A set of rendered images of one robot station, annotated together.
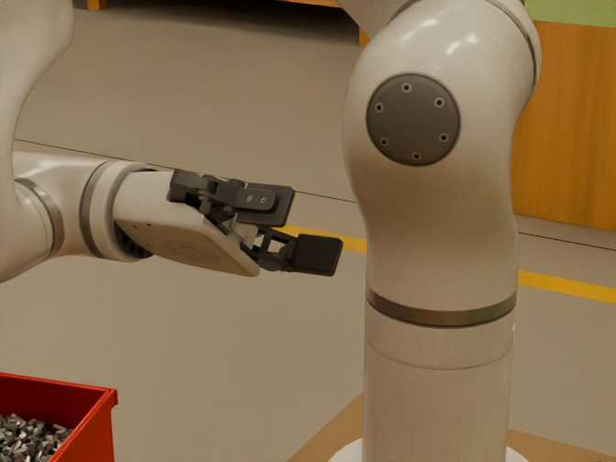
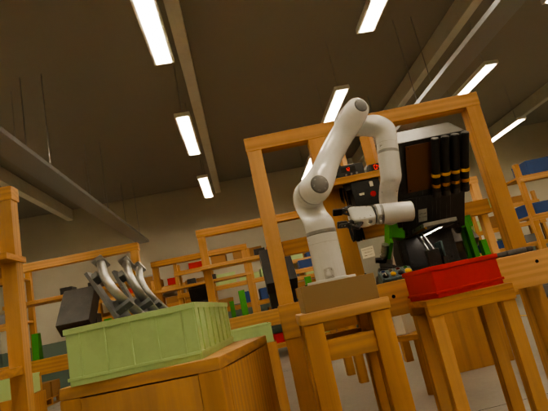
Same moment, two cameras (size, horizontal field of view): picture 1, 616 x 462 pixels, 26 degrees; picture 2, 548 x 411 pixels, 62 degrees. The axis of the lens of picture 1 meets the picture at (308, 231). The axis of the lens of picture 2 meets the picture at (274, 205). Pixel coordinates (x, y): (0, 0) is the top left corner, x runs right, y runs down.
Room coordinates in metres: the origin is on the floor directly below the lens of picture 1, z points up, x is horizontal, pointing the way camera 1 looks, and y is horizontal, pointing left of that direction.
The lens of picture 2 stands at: (2.39, -1.20, 0.88)
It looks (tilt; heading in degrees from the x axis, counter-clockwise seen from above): 13 degrees up; 148
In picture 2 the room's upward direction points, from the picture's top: 12 degrees counter-clockwise
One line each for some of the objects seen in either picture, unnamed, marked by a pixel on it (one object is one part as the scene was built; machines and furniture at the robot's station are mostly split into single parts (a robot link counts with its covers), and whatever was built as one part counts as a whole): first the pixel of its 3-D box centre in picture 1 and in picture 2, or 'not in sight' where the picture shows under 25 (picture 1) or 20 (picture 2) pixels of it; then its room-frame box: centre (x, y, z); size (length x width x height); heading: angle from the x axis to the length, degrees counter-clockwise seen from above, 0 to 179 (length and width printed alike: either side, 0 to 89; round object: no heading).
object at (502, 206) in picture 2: not in sight; (382, 204); (0.42, 0.82, 1.36); 1.49 x 0.09 x 0.97; 59
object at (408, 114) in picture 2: not in sight; (361, 124); (0.42, 0.82, 1.89); 1.50 x 0.09 x 0.09; 59
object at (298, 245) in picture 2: not in sight; (386, 227); (0.36, 0.85, 1.23); 1.30 x 0.05 x 0.09; 59
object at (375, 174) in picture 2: not in sight; (377, 178); (0.45, 0.79, 1.52); 0.90 x 0.25 x 0.04; 59
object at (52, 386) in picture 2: not in sight; (31, 397); (-8.68, -0.80, 0.22); 1.20 x 0.81 x 0.44; 157
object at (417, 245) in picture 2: not in sight; (422, 243); (0.61, 0.83, 1.07); 0.30 x 0.18 x 0.34; 59
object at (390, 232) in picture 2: not in sight; (394, 227); (0.69, 0.57, 1.17); 0.13 x 0.12 x 0.20; 59
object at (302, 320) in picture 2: not in sight; (338, 311); (0.95, -0.11, 0.83); 0.32 x 0.32 x 0.04; 60
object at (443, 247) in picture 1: (437, 165); (312, 207); (0.93, -0.10, 1.25); 0.19 x 0.12 x 0.24; 162
